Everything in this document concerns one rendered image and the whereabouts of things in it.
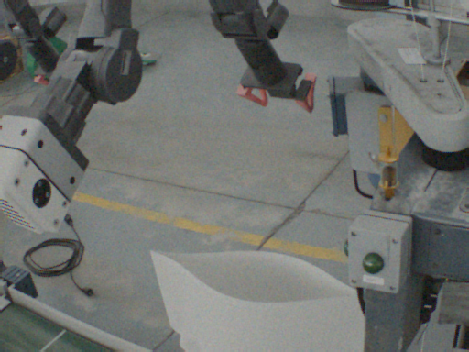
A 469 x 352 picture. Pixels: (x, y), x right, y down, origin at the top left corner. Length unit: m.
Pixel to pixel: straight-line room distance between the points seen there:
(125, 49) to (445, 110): 0.44
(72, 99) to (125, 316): 2.18
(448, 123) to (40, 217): 0.54
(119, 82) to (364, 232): 0.35
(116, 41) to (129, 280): 2.38
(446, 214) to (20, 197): 0.52
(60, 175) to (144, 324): 2.11
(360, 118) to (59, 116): 0.64
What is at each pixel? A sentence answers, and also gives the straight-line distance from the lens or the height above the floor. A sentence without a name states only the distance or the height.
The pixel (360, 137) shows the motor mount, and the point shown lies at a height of 1.22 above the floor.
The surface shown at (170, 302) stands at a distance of 1.46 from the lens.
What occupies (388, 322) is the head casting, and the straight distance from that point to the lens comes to 1.00.
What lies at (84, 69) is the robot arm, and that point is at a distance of 0.89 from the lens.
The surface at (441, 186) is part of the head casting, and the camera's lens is 0.94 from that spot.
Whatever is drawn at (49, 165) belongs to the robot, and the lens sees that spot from 0.83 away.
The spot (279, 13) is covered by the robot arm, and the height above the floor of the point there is 1.46.
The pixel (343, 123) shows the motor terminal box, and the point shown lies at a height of 1.24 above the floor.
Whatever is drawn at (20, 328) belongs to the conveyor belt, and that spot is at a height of 0.38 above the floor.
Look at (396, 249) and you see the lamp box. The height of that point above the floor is 1.31.
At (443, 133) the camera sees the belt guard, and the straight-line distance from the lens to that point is 0.95.
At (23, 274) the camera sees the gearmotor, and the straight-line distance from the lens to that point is 2.69.
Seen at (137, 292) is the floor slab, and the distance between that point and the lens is 3.12.
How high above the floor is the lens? 1.79
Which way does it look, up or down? 27 degrees down
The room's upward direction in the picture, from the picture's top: 8 degrees counter-clockwise
